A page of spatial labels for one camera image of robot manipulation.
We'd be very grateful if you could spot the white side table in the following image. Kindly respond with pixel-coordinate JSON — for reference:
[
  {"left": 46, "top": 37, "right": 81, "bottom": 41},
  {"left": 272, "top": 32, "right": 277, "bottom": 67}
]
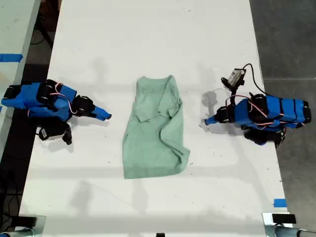
[{"left": 0, "top": 0, "right": 41, "bottom": 154}]

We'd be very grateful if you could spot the pale green T-shirt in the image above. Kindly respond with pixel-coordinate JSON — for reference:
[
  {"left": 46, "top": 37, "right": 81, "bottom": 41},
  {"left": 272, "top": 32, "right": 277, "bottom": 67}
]
[{"left": 121, "top": 75, "right": 192, "bottom": 180}]

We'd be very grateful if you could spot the black floor cable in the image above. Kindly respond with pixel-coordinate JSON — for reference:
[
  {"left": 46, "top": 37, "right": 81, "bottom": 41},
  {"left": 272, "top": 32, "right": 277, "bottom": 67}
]
[{"left": 30, "top": 29, "right": 54, "bottom": 49}]

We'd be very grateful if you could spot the black camera cable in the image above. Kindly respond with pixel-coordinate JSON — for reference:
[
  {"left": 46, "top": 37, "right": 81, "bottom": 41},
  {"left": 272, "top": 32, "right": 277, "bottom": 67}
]
[{"left": 242, "top": 63, "right": 269, "bottom": 96}]

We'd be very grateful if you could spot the short black camera stalk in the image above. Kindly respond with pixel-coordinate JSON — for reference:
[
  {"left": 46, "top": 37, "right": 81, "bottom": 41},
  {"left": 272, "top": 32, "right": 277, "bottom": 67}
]
[{"left": 225, "top": 85, "right": 242, "bottom": 107}]

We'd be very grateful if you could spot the black camera box, grey label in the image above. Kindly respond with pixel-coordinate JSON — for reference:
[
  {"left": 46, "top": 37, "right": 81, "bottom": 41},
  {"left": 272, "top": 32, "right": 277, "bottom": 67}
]
[{"left": 220, "top": 68, "right": 248, "bottom": 88}]

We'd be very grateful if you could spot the small black box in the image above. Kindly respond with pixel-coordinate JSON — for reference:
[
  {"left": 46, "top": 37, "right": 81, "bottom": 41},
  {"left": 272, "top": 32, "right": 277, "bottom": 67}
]
[{"left": 272, "top": 214, "right": 297, "bottom": 224}]

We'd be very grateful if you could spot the small blue tape square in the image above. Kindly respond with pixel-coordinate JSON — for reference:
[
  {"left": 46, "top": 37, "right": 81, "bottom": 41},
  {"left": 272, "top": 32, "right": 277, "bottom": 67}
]
[{"left": 273, "top": 198, "right": 288, "bottom": 208}]

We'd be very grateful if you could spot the long blue tape strip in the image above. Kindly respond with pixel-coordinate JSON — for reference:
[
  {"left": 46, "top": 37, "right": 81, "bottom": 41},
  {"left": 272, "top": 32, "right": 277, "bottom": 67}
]
[{"left": 0, "top": 53, "right": 24, "bottom": 63}]

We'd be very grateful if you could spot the black camera box, white label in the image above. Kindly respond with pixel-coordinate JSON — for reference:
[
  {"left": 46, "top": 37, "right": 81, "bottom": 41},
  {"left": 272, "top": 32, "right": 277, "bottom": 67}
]
[{"left": 36, "top": 122, "right": 73, "bottom": 146}]

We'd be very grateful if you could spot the grey metal tube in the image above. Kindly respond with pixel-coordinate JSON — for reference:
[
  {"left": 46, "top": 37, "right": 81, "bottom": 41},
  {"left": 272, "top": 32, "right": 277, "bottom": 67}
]
[
  {"left": 265, "top": 225, "right": 316, "bottom": 237},
  {"left": 0, "top": 228, "right": 44, "bottom": 237}
]

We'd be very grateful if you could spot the white mounting plate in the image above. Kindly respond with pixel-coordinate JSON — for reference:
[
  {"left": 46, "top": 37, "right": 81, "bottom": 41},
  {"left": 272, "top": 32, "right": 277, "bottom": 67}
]
[{"left": 14, "top": 214, "right": 47, "bottom": 232}]

